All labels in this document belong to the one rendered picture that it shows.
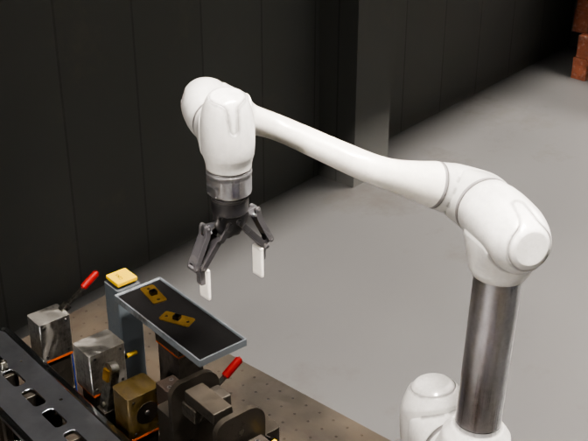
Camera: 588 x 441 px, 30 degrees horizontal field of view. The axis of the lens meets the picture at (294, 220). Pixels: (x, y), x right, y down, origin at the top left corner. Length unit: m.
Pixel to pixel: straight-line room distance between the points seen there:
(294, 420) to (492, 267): 1.08
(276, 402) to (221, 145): 1.26
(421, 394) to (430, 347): 2.05
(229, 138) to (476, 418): 0.83
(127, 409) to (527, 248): 1.01
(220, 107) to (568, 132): 4.82
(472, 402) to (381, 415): 1.88
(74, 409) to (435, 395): 0.85
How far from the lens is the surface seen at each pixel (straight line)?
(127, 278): 2.87
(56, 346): 2.97
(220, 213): 2.15
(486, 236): 2.17
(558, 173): 6.20
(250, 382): 3.24
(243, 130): 2.06
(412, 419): 2.61
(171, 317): 2.70
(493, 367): 2.34
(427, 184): 2.26
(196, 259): 2.16
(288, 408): 3.15
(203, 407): 2.37
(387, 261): 5.21
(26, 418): 2.71
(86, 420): 2.67
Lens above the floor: 2.65
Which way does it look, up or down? 29 degrees down
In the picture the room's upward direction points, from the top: straight up
